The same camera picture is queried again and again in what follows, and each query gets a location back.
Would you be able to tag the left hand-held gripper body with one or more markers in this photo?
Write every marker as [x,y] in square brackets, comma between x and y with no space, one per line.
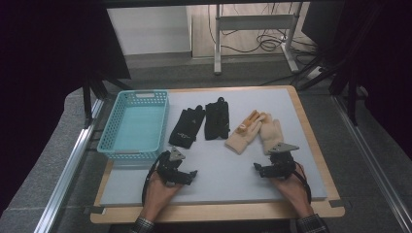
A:
[168,168]

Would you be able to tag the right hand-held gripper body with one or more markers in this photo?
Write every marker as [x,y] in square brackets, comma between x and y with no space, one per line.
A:
[281,163]

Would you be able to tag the black glove with logo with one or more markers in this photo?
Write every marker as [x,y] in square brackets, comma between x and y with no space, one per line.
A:
[186,129]

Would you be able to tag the teal plastic basket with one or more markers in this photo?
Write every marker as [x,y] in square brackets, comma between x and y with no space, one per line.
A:
[139,129]

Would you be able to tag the black glove with loop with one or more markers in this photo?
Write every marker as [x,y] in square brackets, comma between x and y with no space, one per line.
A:
[217,121]

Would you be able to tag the person's right hand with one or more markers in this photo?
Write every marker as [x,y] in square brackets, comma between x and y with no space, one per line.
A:
[293,191]

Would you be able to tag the person's left hand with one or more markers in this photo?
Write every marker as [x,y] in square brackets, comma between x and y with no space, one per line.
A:
[158,197]

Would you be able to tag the grey foam mat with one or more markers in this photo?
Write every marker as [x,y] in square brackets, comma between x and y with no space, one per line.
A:
[220,168]

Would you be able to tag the plain beige glove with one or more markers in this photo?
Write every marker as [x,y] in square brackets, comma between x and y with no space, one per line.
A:
[272,132]

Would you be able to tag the beige glove with orange fingers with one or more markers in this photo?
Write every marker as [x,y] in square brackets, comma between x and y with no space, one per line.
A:
[243,136]

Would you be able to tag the wooden table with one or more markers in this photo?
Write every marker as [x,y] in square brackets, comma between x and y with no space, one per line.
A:
[210,213]

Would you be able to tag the grey tape piece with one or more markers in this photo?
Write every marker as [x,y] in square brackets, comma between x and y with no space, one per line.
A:
[95,209]
[339,203]

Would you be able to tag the black metal stand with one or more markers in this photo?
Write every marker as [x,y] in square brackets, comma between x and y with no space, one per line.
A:
[351,100]
[87,100]

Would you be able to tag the white power strip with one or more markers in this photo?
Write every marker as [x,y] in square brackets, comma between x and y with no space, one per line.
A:
[315,73]

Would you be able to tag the white panel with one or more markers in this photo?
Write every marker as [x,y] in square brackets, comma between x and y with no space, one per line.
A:
[149,30]

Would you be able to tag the black curtain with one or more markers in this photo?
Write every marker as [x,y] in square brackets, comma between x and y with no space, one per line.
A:
[385,64]
[48,64]

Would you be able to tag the aluminium rail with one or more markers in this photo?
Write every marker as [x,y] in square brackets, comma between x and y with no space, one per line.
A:
[68,174]
[372,161]

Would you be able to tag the white metal desk frame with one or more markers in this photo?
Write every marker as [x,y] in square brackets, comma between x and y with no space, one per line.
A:
[256,22]

